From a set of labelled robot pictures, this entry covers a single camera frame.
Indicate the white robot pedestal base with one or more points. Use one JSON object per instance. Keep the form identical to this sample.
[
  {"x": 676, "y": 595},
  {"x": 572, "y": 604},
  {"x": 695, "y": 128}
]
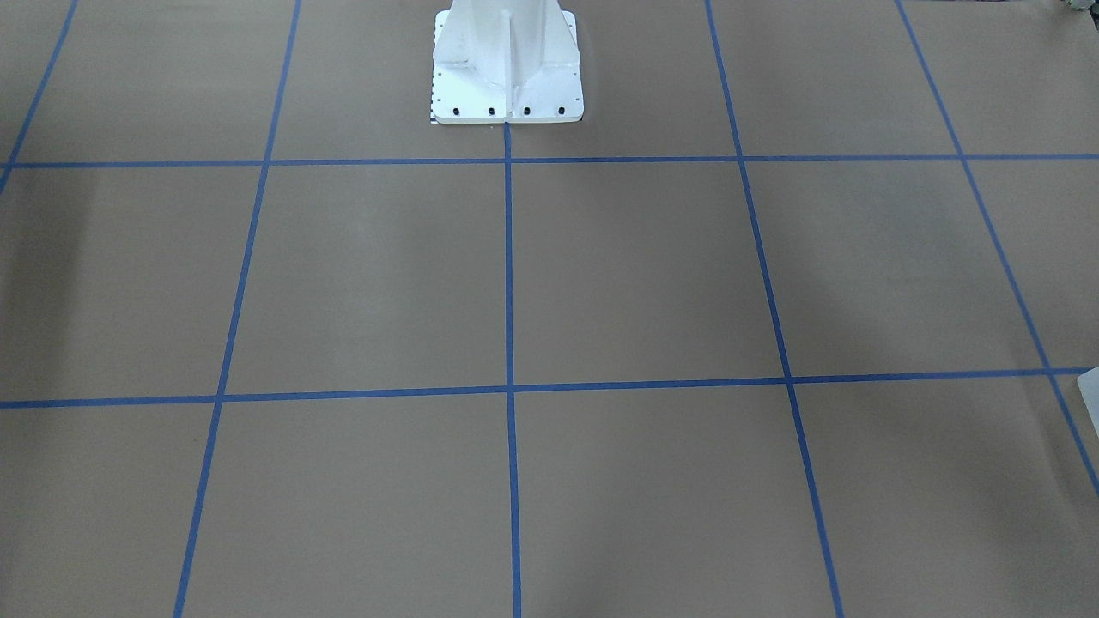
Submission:
[{"x": 506, "y": 62}]

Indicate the translucent white storage box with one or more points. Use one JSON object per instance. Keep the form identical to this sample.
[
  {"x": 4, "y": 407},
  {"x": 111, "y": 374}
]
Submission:
[{"x": 1087, "y": 385}]

